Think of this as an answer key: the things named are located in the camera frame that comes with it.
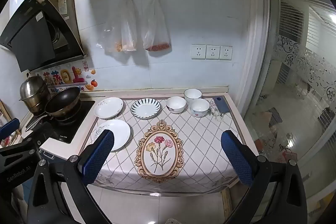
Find stainless steel pot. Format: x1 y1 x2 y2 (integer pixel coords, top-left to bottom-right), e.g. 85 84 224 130
19 74 51 114

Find white bowl floral print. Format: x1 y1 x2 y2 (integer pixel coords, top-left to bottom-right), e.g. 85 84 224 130
166 96 186 114

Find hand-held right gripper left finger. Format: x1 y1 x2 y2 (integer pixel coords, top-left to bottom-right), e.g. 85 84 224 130
26 130 116 224

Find white wall socket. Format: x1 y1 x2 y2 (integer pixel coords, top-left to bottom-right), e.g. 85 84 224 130
205 45 221 60
191 45 207 60
219 46 233 61

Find wooden rack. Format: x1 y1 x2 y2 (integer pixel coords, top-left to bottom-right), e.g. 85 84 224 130
0 99 23 147

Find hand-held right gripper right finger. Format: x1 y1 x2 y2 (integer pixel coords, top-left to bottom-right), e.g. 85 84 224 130
220 130 307 224

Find white bowl blue rim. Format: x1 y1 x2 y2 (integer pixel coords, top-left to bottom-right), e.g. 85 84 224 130
189 98 210 118

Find black range hood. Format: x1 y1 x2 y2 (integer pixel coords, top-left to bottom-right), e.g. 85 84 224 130
0 0 88 73

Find black frying pan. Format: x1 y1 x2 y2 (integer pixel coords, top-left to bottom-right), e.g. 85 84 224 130
25 86 81 132

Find black induction cooktop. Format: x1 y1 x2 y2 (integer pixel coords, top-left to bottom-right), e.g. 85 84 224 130
25 99 95 144

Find narrow clear plastic bag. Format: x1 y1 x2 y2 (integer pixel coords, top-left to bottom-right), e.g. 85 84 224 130
121 0 138 52

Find blue smartphone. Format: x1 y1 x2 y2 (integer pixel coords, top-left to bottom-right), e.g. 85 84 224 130
212 96 231 114

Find white plate sprig print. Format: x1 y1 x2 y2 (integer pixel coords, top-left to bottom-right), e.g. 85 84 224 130
94 97 124 119

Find clear plastic bag red contents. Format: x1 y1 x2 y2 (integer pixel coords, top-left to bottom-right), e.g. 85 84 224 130
142 0 171 52

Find white bowl dark rim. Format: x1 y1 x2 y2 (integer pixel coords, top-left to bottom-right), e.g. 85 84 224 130
184 88 202 105

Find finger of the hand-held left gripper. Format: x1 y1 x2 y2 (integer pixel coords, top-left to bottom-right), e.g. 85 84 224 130
0 118 20 137

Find colourful wall stickers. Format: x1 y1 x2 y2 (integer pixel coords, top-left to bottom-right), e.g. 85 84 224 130
35 61 99 92

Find plain white plate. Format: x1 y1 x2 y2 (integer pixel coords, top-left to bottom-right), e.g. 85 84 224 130
100 119 131 152

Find clear plastic bag orange contents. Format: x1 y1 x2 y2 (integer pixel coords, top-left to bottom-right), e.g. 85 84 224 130
97 0 124 54

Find white plate blue stripes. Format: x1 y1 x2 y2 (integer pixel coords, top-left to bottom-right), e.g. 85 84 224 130
130 98 161 120

